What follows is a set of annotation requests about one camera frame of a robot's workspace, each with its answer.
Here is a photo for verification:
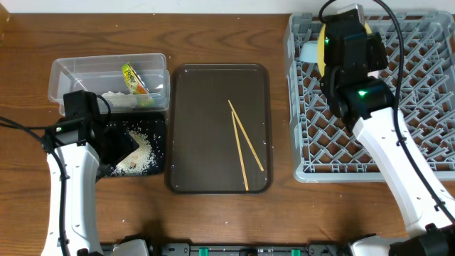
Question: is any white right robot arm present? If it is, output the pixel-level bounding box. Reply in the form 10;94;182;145
318;6;454;255

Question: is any wooden chopstick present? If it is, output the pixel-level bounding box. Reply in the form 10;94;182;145
228;100;264;172
231;111;249;191

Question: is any white tissue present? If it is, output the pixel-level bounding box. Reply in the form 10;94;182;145
102;91;137;108

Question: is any grey plastic dishwasher rack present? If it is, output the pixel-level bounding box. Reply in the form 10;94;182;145
283;11;454;183

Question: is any dark brown serving tray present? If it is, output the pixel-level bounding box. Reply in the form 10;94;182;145
166;63;273;194

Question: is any black food waste tray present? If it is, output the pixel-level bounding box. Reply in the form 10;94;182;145
97;112;166;179

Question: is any pile of white rice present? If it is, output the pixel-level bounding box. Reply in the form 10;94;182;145
108;124;165;177

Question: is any clear plastic waste bin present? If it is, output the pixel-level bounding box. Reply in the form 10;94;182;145
48;53;171;115

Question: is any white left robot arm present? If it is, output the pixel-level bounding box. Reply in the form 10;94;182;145
41;90;139;255

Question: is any light blue bowl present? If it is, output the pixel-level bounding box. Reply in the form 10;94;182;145
299;41;318;63

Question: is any yellow plate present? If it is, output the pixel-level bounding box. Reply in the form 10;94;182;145
318;18;372;76

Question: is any green pandan cake wrapper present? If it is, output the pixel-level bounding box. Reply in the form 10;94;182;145
122;63;154;107

